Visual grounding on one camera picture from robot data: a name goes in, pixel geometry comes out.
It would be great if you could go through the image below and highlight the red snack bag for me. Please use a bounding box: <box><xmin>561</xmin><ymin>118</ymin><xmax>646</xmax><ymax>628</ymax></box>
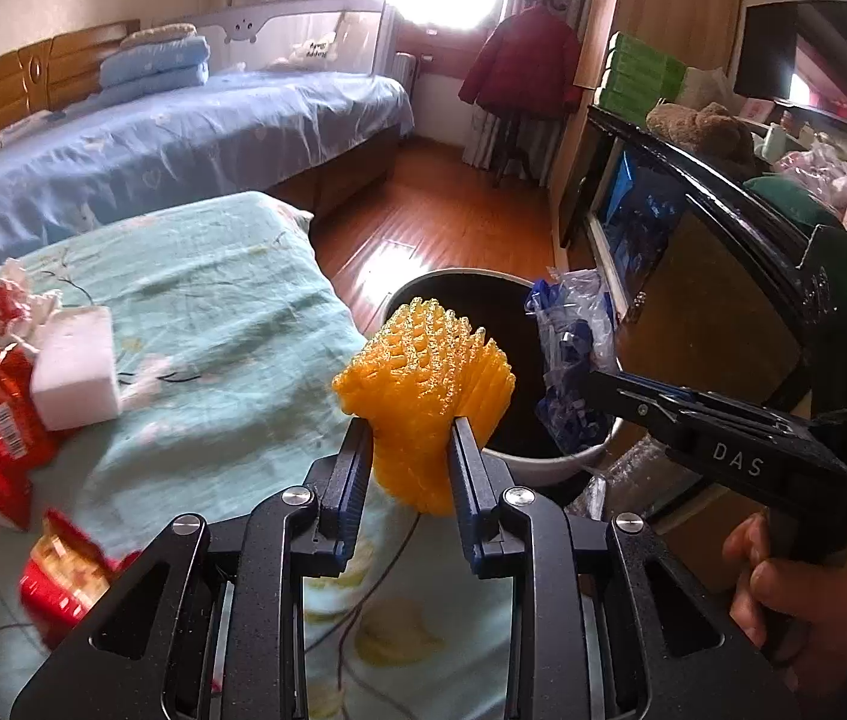
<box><xmin>19</xmin><ymin>509</ymin><xmax>140</xmax><ymax>650</ymax></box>

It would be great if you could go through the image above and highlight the white foam block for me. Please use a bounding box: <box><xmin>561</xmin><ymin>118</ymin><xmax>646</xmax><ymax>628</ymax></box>
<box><xmin>30</xmin><ymin>305</ymin><xmax>121</xmax><ymax>433</ymax></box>

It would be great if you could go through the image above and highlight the blue clear plastic wrapper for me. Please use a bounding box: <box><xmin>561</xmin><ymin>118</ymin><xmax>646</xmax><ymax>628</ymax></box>
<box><xmin>524</xmin><ymin>270</ymin><xmax>618</xmax><ymax>455</ymax></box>

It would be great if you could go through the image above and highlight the yellow foam fruit net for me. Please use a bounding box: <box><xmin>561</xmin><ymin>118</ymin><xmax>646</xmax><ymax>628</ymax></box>
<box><xmin>332</xmin><ymin>298</ymin><xmax>516</xmax><ymax>517</ymax></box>

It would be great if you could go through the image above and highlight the red foil wrapper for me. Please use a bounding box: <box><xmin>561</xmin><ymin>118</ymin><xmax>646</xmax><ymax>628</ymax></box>
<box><xmin>0</xmin><ymin>346</ymin><xmax>59</xmax><ymax>470</ymax></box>

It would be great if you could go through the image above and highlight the white red paper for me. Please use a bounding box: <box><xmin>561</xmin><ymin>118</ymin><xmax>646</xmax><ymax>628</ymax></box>
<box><xmin>0</xmin><ymin>259</ymin><xmax>62</xmax><ymax>348</ymax></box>

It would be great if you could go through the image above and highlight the black round trash bin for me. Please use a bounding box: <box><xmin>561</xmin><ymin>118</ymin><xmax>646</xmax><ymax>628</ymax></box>
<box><xmin>379</xmin><ymin>266</ymin><xmax>624</xmax><ymax>490</ymax></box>

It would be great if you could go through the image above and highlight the person's right hand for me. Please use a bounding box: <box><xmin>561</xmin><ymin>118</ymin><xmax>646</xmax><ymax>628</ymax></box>
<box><xmin>723</xmin><ymin>514</ymin><xmax>847</xmax><ymax>695</ymax></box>

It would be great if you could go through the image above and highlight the black glass tv cabinet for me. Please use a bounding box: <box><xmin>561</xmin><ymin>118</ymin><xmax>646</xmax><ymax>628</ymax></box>
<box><xmin>560</xmin><ymin>108</ymin><xmax>845</xmax><ymax>418</ymax></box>

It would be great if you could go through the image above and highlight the teal floral tablecloth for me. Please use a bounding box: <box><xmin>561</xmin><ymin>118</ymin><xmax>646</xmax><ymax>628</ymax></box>
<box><xmin>20</xmin><ymin>192</ymin><xmax>513</xmax><ymax>718</ymax></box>

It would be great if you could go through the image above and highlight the pink clothes pile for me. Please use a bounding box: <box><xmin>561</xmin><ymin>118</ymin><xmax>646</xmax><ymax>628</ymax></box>
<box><xmin>773</xmin><ymin>140</ymin><xmax>847</xmax><ymax>215</ymax></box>

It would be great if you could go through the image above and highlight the brown plush toy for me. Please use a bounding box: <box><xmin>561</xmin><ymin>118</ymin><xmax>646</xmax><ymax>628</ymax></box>
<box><xmin>647</xmin><ymin>103</ymin><xmax>760</xmax><ymax>181</ymax></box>

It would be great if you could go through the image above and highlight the stack of green boxes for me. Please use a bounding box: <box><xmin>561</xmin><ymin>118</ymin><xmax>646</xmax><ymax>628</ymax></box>
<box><xmin>594</xmin><ymin>31</ymin><xmax>687</xmax><ymax>127</ymax></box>

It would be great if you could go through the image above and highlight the bed with blue sheet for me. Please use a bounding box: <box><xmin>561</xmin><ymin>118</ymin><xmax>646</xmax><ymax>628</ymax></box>
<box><xmin>0</xmin><ymin>71</ymin><xmax>414</xmax><ymax>265</ymax></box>

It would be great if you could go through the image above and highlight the dark red hanging jacket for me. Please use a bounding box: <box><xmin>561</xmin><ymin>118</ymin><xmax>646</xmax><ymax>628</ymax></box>
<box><xmin>458</xmin><ymin>5</ymin><xmax>583</xmax><ymax>121</ymax></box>

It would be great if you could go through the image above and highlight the folded blue quilt stack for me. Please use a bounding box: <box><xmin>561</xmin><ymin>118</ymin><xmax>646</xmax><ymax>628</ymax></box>
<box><xmin>98</xmin><ymin>23</ymin><xmax>211</xmax><ymax>89</ymax></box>

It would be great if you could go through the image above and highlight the wooden headboard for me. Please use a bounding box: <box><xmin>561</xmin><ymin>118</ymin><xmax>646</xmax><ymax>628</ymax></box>
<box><xmin>0</xmin><ymin>20</ymin><xmax>140</xmax><ymax>130</ymax></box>

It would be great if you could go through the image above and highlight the white radiator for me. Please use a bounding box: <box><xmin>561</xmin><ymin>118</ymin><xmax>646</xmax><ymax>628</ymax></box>
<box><xmin>391</xmin><ymin>52</ymin><xmax>419</xmax><ymax>98</ymax></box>

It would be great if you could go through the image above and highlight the wall mounted television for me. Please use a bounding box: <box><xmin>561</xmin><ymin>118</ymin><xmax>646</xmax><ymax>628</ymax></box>
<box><xmin>734</xmin><ymin>0</ymin><xmax>847</xmax><ymax>125</ymax></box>

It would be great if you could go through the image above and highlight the white bed guard rail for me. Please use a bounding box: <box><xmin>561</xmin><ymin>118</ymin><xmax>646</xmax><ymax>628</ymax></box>
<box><xmin>179</xmin><ymin>0</ymin><xmax>396</xmax><ymax>75</ymax></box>

